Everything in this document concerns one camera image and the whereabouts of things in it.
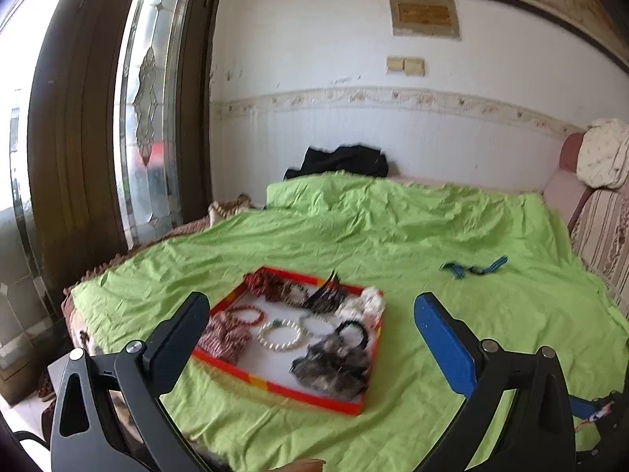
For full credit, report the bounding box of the black cloth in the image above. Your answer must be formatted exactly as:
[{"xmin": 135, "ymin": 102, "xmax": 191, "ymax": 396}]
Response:
[{"xmin": 285, "ymin": 145, "xmax": 389, "ymax": 181}]

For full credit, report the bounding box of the pale bead bracelet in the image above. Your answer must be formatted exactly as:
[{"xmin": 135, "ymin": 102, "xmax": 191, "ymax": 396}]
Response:
[{"xmin": 300, "ymin": 312, "xmax": 340, "ymax": 338}]

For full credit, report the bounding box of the leaded glass door panel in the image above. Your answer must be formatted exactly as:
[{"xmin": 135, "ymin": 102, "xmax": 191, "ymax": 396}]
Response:
[{"xmin": 114, "ymin": 0, "xmax": 192, "ymax": 249}]

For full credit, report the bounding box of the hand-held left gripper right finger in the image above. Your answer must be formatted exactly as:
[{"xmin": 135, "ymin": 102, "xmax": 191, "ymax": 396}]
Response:
[{"xmin": 414, "ymin": 292, "xmax": 578, "ymax": 472}]

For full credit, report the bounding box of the leopard print scrunchie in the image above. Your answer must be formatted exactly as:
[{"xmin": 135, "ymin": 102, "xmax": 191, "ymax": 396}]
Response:
[{"xmin": 290, "ymin": 337, "xmax": 372, "ymax": 397}]

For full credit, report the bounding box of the white pearl bracelet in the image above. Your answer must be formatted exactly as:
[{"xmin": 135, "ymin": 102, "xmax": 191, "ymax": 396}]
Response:
[{"xmin": 256, "ymin": 319, "xmax": 302, "ymax": 353}]

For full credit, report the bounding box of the green bed sheet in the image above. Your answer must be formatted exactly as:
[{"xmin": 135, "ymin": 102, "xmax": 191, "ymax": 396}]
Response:
[{"xmin": 69, "ymin": 171, "xmax": 629, "ymax": 472}]

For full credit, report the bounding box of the striped floral sofa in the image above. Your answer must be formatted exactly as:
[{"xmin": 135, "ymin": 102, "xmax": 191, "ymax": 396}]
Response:
[{"xmin": 388, "ymin": 130, "xmax": 629, "ymax": 306}]

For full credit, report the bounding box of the brown wooden door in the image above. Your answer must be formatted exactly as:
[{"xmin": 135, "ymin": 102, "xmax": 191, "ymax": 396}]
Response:
[{"xmin": 27, "ymin": 0, "xmax": 228, "ymax": 286}]

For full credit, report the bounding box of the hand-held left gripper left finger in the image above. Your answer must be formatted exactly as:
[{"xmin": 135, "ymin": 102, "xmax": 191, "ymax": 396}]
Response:
[{"xmin": 49, "ymin": 291, "xmax": 212, "ymax": 472}]

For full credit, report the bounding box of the black beaded hair tie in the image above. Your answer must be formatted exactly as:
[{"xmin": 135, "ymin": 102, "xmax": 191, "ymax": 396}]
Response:
[{"xmin": 335, "ymin": 319, "xmax": 371, "ymax": 351}]

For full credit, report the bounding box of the white dotted scrunchie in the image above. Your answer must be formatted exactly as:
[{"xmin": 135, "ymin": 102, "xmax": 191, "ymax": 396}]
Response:
[{"xmin": 337, "ymin": 288, "xmax": 385, "ymax": 326}]

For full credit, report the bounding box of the red white patterned scrunchie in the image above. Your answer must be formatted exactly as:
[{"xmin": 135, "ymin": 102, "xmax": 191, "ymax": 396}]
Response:
[{"xmin": 199, "ymin": 311, "xmax": 252, "ymax": 369}]

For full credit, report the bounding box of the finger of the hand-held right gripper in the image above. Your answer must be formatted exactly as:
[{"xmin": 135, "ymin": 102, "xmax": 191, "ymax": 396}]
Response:
[{"xmin": 570, "ymin": 396, "xmax": 615, "ymax": 422}]

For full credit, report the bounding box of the white floral pillow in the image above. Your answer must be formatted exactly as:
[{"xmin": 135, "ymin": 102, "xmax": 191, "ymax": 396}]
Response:
[{"xmin": 576, "ymin": 118, "xmax": 629, "ymax": 190}]

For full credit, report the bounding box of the blue striped strap watch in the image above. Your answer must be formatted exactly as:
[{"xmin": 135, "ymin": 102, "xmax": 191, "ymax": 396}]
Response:
[{"xmin": 439, "ymin": 256, "xmax": 509, "ymax": 280}]

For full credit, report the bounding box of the red bead bracelet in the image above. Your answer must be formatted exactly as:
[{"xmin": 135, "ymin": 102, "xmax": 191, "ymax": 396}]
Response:
[{"xmin": 223, "ymin": 305, "xmax": 267, "ymax": 328}]

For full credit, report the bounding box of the red cardboard tray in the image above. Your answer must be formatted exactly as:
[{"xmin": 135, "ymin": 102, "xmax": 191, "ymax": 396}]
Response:
[{"xmin": 193, "ymin": 266, "xmax": 385, "ymax": 417}]

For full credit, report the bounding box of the dark red scrunchie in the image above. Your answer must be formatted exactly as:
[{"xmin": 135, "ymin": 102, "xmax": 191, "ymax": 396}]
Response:
[{"xmin": 245, "ymin": 272, "xmax": 283, "ymax": 303}]

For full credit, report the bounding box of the black hair claw clip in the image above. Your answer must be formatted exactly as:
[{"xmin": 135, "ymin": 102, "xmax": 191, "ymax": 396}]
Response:
[{"xmin": 301, "ymin": 269, "xmax": 348, "ymax": 313}]

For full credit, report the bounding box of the golden wall plaque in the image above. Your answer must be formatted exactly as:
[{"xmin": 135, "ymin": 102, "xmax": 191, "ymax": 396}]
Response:
[{"xmin": 390, "ymin": 0, "xmax": 462, "ymax": 41}]

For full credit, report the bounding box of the person's left hand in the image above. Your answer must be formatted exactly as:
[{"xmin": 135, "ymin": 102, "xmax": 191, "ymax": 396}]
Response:
[{"xmin": 265, "ymin": 458, "xmax": 327, "ymax": 472}]

